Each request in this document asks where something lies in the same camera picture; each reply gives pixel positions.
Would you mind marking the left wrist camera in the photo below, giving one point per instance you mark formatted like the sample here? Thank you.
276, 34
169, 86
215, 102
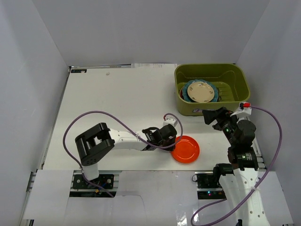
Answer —
170, 119

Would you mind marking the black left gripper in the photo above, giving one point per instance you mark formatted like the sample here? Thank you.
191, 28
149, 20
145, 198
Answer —
170, 146

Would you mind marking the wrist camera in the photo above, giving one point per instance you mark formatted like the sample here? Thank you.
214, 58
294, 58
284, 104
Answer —
244, 110
170, 119

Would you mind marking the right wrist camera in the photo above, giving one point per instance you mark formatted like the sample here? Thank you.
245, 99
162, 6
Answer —
244, 110

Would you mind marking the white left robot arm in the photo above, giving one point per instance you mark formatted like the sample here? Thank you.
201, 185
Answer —
96, 142

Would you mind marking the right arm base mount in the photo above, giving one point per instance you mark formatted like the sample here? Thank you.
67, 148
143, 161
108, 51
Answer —
207, 187

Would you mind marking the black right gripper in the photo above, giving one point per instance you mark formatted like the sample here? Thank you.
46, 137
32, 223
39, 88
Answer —
222, 112

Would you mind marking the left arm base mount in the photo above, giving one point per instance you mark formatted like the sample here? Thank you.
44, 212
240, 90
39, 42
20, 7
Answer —
101, 187

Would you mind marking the olive green plastic bin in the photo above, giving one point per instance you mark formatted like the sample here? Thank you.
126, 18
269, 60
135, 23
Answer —
228, 81

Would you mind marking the white papers at back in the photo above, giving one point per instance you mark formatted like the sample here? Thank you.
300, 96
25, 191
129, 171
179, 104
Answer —
153, 65

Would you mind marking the dark label sticker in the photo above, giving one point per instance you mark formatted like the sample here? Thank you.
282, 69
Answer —
78, 71

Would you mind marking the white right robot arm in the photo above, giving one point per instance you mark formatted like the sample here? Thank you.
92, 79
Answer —
239, 177

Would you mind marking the cream plate with calligraphy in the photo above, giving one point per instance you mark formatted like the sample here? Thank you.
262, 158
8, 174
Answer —
200, 92

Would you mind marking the teal scalloped plate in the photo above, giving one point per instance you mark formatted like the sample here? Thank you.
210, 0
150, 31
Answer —
185, 91

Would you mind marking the orange plate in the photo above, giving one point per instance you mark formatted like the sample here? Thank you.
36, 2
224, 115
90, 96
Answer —
186, 150

